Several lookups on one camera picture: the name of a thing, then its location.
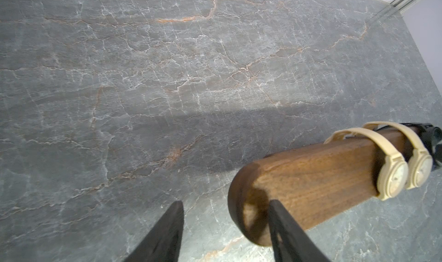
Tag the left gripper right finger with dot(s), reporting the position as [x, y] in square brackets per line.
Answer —
[289, 241]

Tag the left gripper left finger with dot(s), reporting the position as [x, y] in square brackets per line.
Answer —
[163, 241]

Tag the wooden watch stand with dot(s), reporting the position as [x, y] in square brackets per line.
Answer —
[314, 183]

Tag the black watch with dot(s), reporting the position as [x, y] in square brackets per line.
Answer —
[431, 137]

